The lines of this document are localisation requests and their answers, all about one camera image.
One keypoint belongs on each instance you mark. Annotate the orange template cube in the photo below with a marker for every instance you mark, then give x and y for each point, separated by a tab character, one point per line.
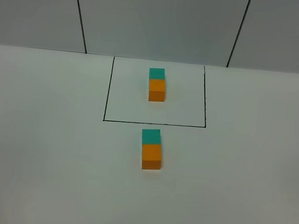
156	91

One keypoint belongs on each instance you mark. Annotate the green template cube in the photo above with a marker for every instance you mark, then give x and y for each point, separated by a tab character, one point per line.
157	73

